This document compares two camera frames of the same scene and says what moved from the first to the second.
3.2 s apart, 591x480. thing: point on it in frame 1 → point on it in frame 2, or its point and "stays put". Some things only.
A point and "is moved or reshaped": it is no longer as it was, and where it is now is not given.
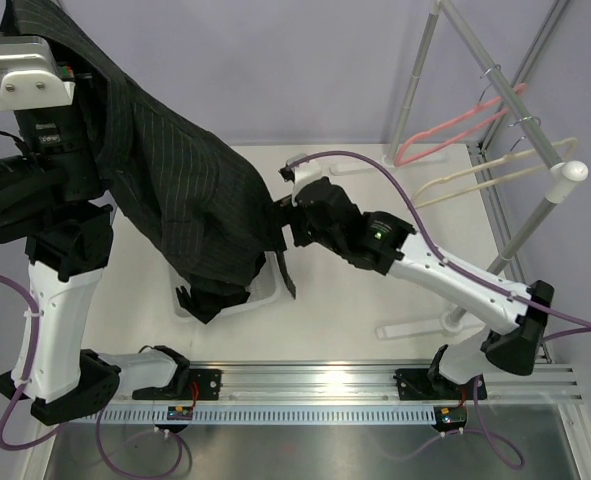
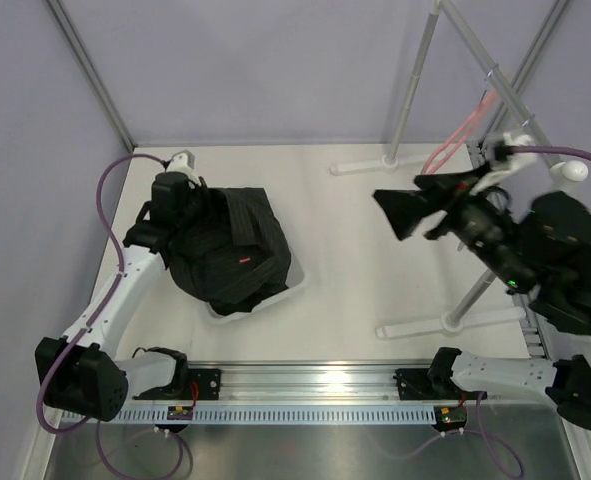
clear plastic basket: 263,287 → 296,276
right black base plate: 420,385 stays put
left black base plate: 208,383 stays put
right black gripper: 285,212 → 449,192
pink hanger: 520,90 is moved or reshaped
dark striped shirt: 192,190 is moved or reshaped
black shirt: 207,298 → 250,303
